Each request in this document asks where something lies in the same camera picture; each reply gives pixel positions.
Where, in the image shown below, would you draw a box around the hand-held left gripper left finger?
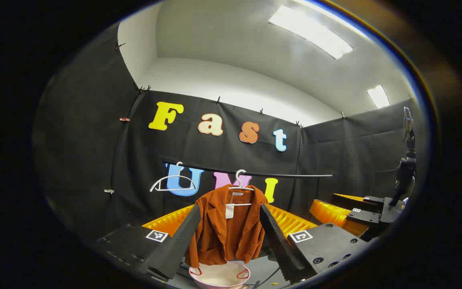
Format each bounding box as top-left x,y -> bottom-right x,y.
93,204 -> 202,281

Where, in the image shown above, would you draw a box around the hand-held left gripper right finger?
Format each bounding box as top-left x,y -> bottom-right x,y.
259,203 -> 370,283

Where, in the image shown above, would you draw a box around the orange corduroy jacket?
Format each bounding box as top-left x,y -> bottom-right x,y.
185,184 -> 270,268

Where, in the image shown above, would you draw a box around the white laundry hamper red handles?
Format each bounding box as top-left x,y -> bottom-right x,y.
188,261 -> 251,289

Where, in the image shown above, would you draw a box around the white plastic hanger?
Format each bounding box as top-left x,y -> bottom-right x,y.
150,162 -> 197,192
227,169 -> 255,207

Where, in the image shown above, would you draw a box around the black clothes rack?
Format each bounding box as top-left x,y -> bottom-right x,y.
162,159 -> 334,178

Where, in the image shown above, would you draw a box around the small ceiling light panel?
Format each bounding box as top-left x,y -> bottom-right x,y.
367,85 -> 391,109

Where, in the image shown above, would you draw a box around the black backdrop cloth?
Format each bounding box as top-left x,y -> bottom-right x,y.
34,23 -> 422,257

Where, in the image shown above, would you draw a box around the long ceiling light panel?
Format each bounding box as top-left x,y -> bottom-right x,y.
268,5 -> 354,60

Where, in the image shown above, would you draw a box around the black floor cables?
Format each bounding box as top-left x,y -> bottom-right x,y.
255,266 -> 282,289

